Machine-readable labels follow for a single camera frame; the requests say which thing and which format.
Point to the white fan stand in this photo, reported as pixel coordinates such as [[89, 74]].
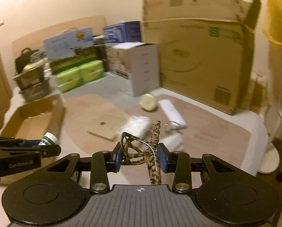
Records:
[[271, 159]]

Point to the light blue cow milk box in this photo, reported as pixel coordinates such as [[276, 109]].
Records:
[[68, 44]]

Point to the green tissue pack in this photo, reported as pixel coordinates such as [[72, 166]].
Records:
[[92, 71], [69, 79]]

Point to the shallow open cardboard tray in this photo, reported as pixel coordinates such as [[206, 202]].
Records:
[[33, 120]]

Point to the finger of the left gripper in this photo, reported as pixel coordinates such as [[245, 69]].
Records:
[[17, 142], [45, 150]]

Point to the white product box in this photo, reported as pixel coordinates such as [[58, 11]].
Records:
[[136, 65]]

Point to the blue milk carton box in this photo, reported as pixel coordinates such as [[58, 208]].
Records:
[[122, 32]]

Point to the cream round stone object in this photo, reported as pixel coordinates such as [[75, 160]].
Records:
[[148, 102]]

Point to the flat cardboard sheet behind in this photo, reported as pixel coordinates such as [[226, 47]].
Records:
[[35, 39]]

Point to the white green small bottle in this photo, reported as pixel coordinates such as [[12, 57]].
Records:
[[49, 139]]

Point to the green tissue pack right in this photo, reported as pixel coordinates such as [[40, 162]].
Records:
[[92, 71]]

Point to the black handbag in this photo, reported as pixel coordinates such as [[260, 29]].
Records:
[[24, 59]]

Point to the lower dark food tray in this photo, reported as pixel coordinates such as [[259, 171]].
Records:
[[37, 91]]

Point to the white square lidded container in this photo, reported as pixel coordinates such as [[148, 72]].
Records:
[[173, 142]]

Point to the green tissue pack left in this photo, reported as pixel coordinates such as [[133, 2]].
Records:
[[69, 79]]

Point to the clear box of floss picks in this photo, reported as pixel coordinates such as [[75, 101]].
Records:
[[137, 126]]

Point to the large brown cardboard box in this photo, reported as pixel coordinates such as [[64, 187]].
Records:
[[206, 47]]

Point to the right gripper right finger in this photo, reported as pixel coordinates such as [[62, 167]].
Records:
[[176, 162]]

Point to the flat gold square box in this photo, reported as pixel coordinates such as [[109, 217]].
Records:
[[106, 126]]

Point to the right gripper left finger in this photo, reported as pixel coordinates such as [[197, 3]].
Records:
[[104, 162]]

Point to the white handle metal tool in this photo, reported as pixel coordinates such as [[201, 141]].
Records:
[[175, 119]]

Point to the folded grey cloth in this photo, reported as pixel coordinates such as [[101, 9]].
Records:
[[38, 55]]

